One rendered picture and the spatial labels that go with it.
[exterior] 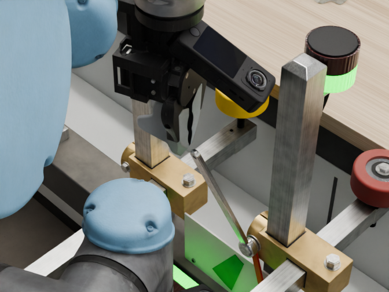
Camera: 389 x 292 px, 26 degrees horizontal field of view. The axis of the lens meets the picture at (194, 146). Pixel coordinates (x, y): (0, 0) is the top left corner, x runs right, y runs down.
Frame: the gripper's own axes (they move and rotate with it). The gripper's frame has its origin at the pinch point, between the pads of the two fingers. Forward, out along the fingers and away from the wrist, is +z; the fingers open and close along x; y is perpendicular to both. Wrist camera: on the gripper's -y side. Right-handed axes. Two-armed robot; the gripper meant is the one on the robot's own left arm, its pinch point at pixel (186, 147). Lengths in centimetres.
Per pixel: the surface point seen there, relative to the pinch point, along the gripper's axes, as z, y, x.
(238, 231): 12.4, -7.2, -0.6
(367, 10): 11, -9, -52
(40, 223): 103, 66, -52
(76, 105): 40, 41, -39
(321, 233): 14.5, -16.4, -6.5
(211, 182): 3.7, -3.7, 0.7
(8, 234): 103, 71, -46
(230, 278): 27.2, -5.4, -4.0
